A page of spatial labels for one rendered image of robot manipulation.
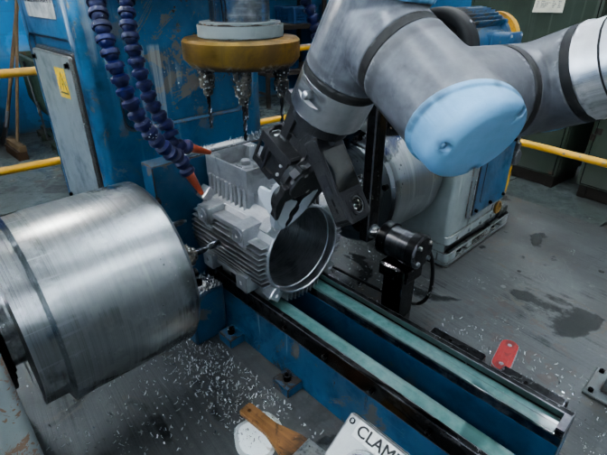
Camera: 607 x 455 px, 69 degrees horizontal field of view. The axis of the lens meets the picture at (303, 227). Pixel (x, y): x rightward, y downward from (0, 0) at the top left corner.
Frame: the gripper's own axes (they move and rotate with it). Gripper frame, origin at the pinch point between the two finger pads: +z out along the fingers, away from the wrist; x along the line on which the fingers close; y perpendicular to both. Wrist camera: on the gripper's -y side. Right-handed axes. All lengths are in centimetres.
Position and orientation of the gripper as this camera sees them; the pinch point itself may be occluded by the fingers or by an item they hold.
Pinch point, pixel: (283, 227)
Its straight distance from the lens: 66.3
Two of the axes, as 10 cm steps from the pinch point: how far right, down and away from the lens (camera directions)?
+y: -6.0, -7.3, 3.2
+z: -3.4, 5.9, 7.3
